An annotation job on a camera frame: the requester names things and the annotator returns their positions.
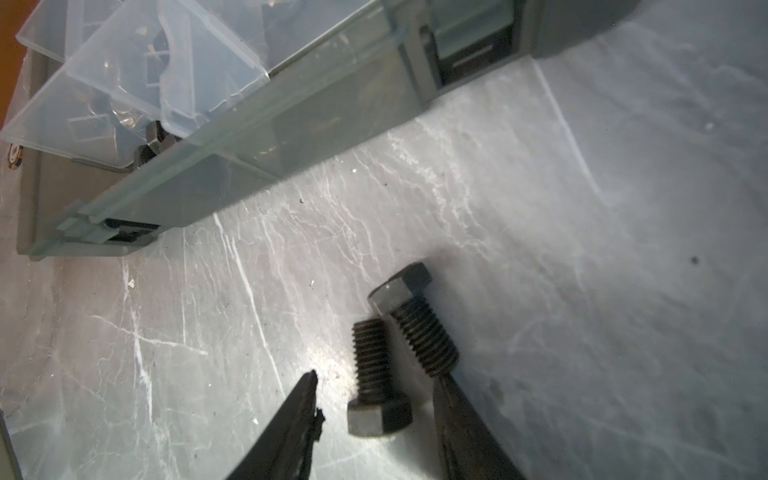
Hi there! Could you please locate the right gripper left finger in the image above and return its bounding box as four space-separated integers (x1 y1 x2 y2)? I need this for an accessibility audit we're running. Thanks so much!
228 370 325 480

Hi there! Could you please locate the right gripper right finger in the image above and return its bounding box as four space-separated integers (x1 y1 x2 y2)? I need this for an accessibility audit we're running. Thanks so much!
433 374 525 480

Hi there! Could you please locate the black hex bolt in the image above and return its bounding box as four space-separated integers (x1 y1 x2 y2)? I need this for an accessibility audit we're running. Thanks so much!
368 262 459 378
133 121 181 169
347 318 413 438

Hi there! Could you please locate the grey plastic organizer box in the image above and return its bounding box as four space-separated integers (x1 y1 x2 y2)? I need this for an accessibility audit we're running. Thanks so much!
1 1 635 260

